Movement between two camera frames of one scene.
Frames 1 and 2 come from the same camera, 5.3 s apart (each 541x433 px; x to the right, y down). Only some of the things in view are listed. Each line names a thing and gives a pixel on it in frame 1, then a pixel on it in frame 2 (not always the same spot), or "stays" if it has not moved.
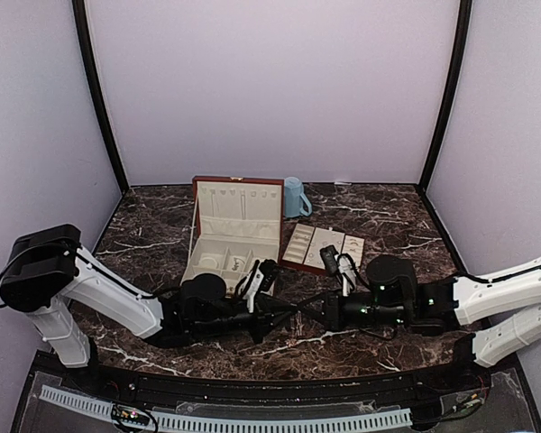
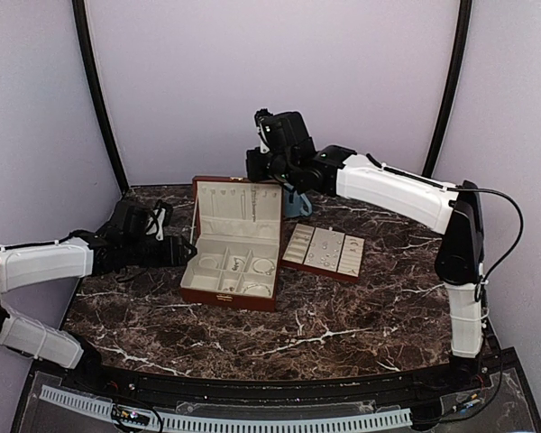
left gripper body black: (261, 317) -> (172, 255)
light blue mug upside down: (294, 198) stays
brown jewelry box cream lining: (238, 222) stays
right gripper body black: (334, 323) -> (279, 169)
